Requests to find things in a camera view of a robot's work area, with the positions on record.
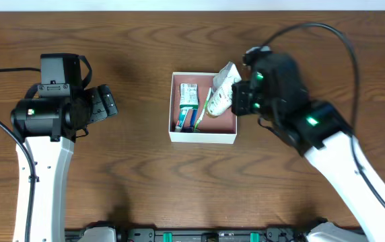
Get white patterned squeeze tube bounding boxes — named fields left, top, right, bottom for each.
left=206, top=62, right=242, bottom=118

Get small green white carton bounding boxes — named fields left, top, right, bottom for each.
left=180, top=83, right=199, bottom=110

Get green white toothbrush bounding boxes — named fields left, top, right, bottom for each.
left=192, top=87, right=212, bottom=132

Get green white toothpaste tube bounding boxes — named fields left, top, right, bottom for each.
left=174, top=109, right=189, bottom=132

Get blue disposable razor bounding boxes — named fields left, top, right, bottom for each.
left=182, top=110, right=197, bottom=132

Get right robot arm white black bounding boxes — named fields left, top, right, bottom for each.
left=232, top=47, right=385, bottom=241

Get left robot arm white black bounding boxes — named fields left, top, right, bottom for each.
left=11, top=53, right=118, bottom=241

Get white box with pink interior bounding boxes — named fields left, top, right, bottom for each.
left=168, top=72, right=238, bottom=145

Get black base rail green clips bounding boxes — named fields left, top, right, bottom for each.
left=65, top=221, right=306, bottom=242

